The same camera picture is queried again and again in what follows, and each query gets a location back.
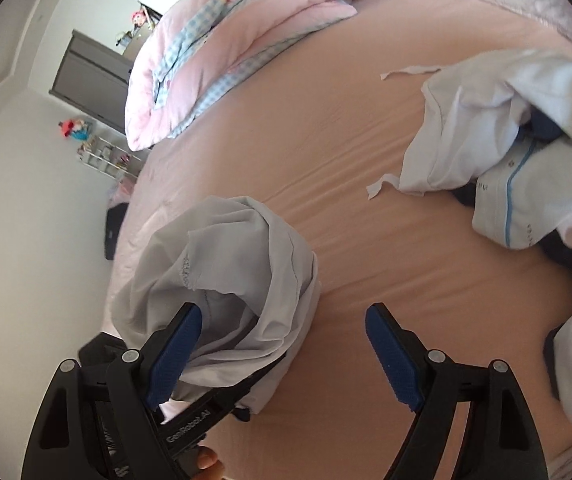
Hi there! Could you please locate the pile of white clothes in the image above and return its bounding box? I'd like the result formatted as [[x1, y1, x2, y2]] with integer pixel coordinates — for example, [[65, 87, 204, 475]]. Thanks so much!
[[382, 50, 572, 422]]

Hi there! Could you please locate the pink checked folded quilt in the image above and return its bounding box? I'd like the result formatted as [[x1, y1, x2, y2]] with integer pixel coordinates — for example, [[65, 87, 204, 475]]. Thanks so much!
[[124, 0, 356, 152]]

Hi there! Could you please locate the person's left hand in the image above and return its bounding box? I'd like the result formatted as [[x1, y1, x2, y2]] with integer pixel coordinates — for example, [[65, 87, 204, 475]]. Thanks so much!
[[192, 446, 225, 480]]

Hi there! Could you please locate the pink bed sheet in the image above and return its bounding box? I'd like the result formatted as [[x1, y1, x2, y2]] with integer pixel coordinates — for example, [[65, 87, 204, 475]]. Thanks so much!
[[109, 0, 572, 479]]

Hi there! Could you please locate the white shirt navy trim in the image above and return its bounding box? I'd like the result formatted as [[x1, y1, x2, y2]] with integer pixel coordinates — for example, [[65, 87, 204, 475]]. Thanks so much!
[[108, 196, 321, 415]]

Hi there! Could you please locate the white wire shelf rack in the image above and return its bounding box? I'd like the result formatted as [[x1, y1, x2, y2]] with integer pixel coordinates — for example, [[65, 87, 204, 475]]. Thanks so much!
[[77, 136, 144, 181]]

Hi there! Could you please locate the red plush toy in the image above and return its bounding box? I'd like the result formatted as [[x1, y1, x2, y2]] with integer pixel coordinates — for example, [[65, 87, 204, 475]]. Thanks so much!
[[58, 119, 91, 142]]

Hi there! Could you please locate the black bag on floor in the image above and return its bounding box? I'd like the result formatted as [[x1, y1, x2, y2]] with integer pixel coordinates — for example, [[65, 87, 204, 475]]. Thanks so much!
[[104, 203, 129, 261]]

